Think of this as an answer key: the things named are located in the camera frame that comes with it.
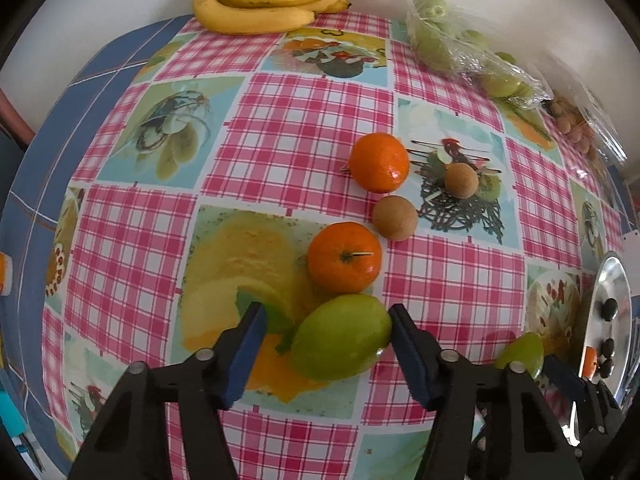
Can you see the brown longan far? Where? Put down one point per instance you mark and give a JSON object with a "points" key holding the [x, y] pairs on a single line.
{"points": [[461, 180]]}

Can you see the black plum on plate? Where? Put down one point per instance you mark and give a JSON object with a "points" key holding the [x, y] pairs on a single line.
{"points": [[609, 309]]}

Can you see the orange plastic cup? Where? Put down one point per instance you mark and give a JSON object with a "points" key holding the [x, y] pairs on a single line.
{"points": [[6, 274]]}

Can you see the brown longan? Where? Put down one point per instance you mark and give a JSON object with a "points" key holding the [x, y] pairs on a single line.
{"points": [[461, 180], [395, 218]]}

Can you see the clear tray of green fruits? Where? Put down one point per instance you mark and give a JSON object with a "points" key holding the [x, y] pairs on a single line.
{"points": [[449, 40]]}

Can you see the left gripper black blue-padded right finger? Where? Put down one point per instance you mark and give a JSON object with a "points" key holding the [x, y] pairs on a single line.
{"points": [[490, 423]]}

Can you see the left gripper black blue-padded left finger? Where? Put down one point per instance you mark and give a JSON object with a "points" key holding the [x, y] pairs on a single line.
{"points": [[128, 439]]}

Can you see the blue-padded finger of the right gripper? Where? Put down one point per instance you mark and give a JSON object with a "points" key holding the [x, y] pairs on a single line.
{"points": [[564, 378]]}

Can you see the orange tangerine on plate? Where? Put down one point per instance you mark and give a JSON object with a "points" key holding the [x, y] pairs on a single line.
{"points": [[590, 364]]}

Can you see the orange tangerine with stem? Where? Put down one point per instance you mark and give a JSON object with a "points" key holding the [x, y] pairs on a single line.
{"points": [[345, 258]]}

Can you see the large green mango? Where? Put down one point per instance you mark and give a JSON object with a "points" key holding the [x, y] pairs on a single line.
{"points": [[341, 338]]}

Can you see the clear box of longans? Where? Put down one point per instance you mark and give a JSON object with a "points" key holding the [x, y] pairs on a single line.
{"points": [[580, 117]]}

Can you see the checkered fruit-print tablecloth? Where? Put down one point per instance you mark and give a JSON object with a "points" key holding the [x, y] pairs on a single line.
{"points": [[183, 174]]}

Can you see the white power strip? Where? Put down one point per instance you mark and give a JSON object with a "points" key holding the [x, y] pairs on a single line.
{"points": [[630, 257]]}

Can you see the silver metal plate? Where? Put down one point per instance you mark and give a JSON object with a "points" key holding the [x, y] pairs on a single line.
{"points": [[592, 330]]}

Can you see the small green fruit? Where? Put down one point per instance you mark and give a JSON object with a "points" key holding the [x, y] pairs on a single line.
{"points": [[527, 349]]}

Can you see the brown longan near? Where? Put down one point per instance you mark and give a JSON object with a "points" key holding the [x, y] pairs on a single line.
{"points": [[395, 218]]}

